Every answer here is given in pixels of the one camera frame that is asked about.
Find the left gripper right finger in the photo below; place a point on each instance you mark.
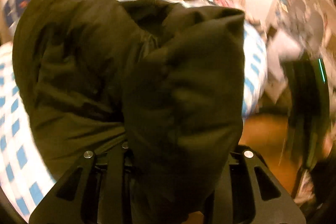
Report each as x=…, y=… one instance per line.
x=248, y=192

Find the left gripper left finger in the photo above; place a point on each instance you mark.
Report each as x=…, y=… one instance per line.
x=96, y=189

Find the dark olive puffer jacket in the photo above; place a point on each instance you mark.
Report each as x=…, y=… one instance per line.
x=166, y=78

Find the blue white checkered bed cover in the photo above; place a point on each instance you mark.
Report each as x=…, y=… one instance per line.
x=25, y=179

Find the dark chair with green stripe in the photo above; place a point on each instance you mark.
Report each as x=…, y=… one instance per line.
x=310, y=108

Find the cluttered shelf items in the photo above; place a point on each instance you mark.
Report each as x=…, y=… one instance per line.
x=301, y=27

